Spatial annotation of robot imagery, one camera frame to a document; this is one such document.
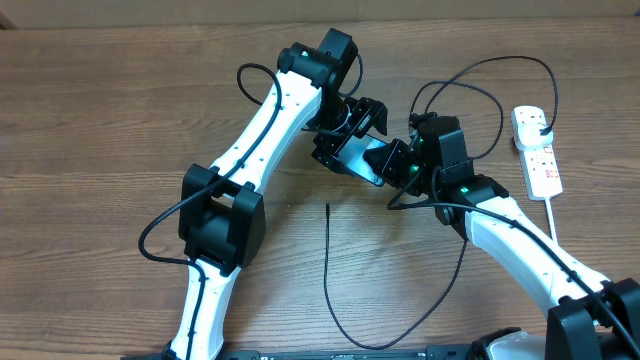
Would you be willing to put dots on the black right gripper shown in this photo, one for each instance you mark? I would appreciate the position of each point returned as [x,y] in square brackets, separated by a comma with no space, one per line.
[387,152]

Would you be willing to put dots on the blue Galaxy smartphone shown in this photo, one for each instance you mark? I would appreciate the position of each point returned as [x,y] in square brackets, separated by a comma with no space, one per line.
[352,157]

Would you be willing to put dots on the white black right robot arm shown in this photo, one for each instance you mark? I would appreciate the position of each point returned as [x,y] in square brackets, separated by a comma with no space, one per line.
[587,315]

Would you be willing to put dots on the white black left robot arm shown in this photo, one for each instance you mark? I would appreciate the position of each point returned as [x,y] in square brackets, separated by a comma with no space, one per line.
[222,220]

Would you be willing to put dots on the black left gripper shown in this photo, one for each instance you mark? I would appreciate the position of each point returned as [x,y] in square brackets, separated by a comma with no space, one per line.
[366,110]

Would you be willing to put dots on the white charger adapter plug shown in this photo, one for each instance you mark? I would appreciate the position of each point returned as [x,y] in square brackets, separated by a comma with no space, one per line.
[529,136]

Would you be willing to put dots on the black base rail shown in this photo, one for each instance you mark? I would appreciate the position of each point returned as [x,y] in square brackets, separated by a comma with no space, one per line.
[432,352]

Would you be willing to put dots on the white power strip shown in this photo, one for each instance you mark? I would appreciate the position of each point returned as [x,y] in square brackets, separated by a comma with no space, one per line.
[539,166]

